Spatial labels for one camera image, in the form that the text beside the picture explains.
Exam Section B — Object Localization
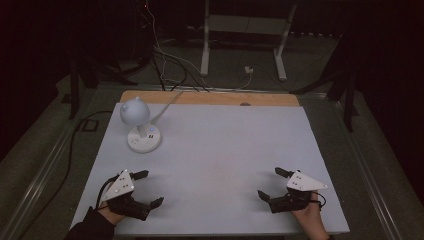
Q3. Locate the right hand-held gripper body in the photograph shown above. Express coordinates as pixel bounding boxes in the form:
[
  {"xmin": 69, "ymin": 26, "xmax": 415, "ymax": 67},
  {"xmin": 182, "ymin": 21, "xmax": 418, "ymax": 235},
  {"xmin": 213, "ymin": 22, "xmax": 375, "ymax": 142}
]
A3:
[{"xmin": 268, "ymin": 170, "xmax": 329, "ymax": 214}]

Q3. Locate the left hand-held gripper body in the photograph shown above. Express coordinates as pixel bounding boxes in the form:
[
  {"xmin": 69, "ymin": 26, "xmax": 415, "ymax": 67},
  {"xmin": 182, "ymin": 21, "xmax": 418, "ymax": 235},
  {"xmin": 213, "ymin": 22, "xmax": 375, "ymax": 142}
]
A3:
[{"xmin": 99, "ymin": 169, "xmax": 151, "ymax": 222}]

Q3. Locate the person's left hand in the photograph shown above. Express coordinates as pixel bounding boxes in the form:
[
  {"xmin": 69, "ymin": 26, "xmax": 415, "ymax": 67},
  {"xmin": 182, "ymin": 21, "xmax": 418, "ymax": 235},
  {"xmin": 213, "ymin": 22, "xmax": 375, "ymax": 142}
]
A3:
[{"xmin": 98, "ymin": 203, "xmax": 126, "ymax": 226}]

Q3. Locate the person's right hand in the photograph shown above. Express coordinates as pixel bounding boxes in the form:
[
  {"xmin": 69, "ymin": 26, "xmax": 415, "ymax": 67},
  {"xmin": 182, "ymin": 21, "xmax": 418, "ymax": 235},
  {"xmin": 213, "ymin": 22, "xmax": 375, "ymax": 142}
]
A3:
[{"xmin": 290, "ymin": 191, "xmax": 330, "ymax": 240}]

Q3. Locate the white table mat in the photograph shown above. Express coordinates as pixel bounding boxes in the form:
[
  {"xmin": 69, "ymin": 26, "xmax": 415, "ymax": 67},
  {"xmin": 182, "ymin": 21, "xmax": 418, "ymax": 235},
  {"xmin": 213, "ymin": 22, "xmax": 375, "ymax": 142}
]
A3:
[{"xmin": 70, "ymin": 102, "xmax": 350, "ymax": 236}]

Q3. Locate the white round-headed desk lamp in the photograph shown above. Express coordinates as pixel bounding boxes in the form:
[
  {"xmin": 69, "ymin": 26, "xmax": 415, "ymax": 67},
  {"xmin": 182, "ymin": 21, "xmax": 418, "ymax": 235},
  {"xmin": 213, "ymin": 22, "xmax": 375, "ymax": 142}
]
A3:
[{"xmin": 119, "ymin": 96, "xmax": 162, "ymax": 154}]

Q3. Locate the black tripod stand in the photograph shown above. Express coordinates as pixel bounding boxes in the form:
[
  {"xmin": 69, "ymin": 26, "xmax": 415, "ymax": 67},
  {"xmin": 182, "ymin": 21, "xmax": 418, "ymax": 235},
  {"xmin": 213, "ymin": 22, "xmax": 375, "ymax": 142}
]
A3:
[
  {"xmin": 68, "ymin": 49, "xmax": 151, "ymax": 120},
  {"xmin": 289, "ymin": 33, "xmax": 360, "ymax": 133}
]

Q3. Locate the white metal stand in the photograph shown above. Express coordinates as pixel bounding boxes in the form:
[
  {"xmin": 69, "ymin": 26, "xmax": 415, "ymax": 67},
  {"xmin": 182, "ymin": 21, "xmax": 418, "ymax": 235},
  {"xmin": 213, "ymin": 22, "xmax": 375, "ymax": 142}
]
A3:
[{"xmin": 199, "ymin": 0, "xmax": 298, "ymax": 82}]

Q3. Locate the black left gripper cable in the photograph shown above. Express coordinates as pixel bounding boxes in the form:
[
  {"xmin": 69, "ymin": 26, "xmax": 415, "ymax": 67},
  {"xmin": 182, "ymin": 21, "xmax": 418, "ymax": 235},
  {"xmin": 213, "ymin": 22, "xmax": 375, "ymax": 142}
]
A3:
[{"xmin": 95, "ymin": 173, "xmax": 121, "ymax": 210}]

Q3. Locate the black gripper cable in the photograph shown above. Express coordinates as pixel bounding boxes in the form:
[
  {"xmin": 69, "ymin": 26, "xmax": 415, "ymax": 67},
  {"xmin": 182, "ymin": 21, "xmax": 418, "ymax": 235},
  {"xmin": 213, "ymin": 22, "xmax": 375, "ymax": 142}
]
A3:
[
  {"xmin": 312, "ymin": 191, "xmax": 327, "ymax": 211},
  {"xmin": 95, "ymin": 173, "xmax": 121, "ymax": 210}
]

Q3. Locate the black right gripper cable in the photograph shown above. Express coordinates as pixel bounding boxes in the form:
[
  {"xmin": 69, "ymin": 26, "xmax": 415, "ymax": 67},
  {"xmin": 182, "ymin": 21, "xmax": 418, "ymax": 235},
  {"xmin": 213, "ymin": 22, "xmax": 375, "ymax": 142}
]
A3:
[{"xmin": 312, "ymin": 191, "xmax": 327, "ymax": 211}]

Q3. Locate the white lamp cable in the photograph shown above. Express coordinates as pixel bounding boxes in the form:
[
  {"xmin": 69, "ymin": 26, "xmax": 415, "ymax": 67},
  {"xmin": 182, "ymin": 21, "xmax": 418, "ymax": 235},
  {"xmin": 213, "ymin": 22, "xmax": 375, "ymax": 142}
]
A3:
[{"xmin": 149, "ymin": 90, "xmax": 184, "ymax": 125}]

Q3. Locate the long black floor cable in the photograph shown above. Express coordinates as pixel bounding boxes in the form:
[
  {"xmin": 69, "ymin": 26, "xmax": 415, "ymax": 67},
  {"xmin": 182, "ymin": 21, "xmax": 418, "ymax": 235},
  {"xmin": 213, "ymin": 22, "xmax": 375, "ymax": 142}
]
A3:
[{"xmin": 18, "ymin": 110, "xmax": 114, "ymax": 240}]

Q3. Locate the black square floor bracket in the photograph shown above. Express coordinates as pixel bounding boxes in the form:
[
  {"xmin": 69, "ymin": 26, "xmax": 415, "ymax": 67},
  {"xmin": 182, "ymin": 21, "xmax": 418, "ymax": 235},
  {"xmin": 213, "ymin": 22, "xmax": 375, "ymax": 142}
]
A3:
[{"xmin": 81, "ymin": 118, "xmax": 100, "ymax": 133}]

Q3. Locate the black cable bundle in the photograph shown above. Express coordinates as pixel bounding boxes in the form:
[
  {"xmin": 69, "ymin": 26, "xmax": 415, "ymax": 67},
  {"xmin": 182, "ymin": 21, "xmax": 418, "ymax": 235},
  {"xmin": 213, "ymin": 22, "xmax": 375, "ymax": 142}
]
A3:
[{"xmin": 151, "ymin": 46, "xmax": 210, "ymax": 93}]

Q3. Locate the thin white hanging cable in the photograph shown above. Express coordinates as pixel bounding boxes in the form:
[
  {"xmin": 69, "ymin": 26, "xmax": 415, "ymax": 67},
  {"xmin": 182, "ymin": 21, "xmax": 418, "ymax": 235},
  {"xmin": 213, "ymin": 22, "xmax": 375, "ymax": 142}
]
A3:
[{"xmin": 145, "ymin": 0, "xmax": 183, "ymax": 84}]

